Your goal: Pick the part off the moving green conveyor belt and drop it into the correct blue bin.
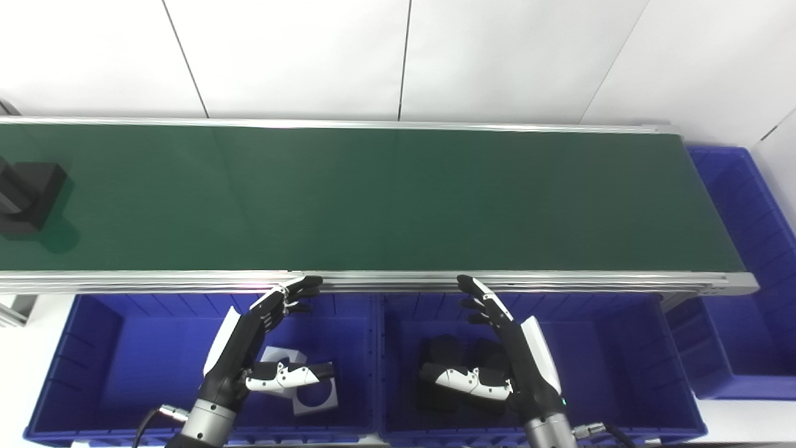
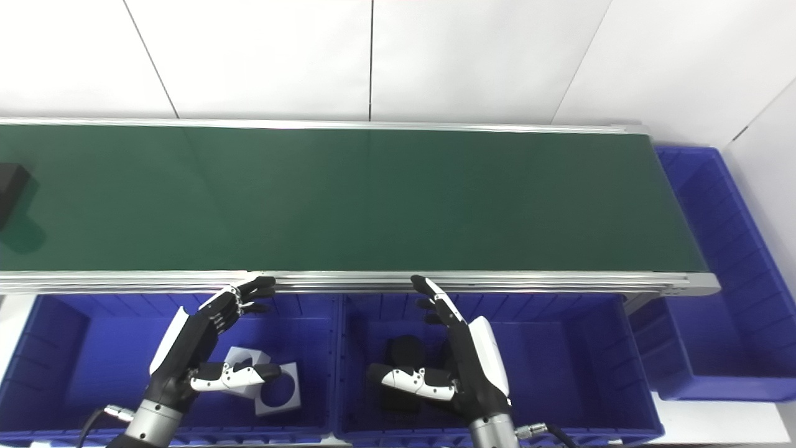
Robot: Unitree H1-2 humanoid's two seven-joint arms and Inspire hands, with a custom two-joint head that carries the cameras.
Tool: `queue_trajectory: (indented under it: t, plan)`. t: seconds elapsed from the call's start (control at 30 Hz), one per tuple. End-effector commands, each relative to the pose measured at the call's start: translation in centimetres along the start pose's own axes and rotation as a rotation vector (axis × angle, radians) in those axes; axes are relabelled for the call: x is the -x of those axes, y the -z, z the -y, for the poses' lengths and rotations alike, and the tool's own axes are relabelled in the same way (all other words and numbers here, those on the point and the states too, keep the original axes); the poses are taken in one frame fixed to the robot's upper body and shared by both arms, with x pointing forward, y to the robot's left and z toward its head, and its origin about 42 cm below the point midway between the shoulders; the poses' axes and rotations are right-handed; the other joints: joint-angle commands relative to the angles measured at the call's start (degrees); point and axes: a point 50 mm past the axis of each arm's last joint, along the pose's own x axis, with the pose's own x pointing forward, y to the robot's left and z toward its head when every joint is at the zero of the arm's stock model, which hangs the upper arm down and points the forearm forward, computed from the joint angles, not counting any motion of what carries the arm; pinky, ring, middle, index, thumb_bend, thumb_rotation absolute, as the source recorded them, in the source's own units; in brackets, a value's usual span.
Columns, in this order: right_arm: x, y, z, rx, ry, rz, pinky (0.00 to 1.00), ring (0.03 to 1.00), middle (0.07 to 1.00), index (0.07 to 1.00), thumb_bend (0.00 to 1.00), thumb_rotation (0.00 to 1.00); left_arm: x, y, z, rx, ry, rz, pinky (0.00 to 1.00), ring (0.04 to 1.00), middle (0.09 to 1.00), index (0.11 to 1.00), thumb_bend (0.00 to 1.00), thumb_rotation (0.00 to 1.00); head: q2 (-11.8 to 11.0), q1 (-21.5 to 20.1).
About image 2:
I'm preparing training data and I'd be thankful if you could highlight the white part with round hole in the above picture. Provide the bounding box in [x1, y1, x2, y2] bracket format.
[223, 347, 272, 400]
[255, 361, 302, 416]

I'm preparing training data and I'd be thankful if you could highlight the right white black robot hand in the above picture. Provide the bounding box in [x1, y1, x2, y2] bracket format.
[367, 274, 512, 422]

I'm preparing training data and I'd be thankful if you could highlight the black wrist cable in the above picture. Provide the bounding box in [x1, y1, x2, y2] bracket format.
[515, 422, 579, 448]
[78, 404, 136, 448]

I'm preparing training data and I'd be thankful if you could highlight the green conveyor belt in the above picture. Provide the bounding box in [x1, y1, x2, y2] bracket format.
[0, 117, 721, 297]

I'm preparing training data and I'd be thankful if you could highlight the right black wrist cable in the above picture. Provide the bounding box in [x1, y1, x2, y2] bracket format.
[515, 422, 579, 448]

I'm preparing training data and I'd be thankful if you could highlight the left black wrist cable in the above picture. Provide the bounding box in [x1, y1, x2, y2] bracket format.
[78, 404, 136, 448]

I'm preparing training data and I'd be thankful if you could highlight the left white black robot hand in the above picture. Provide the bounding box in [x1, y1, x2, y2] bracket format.
[148, 276, 282, 413]

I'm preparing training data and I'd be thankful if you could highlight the blue plastic bin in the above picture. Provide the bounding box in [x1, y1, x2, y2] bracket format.
[0, 292, 340, 446]
[628, 146, 796, 402]
[336, 292, 665, 446]

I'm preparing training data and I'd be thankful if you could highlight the black cylinder block part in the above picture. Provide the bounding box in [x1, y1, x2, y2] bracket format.
[0, 163, 30, 228]
[381, 335, 427, 413]

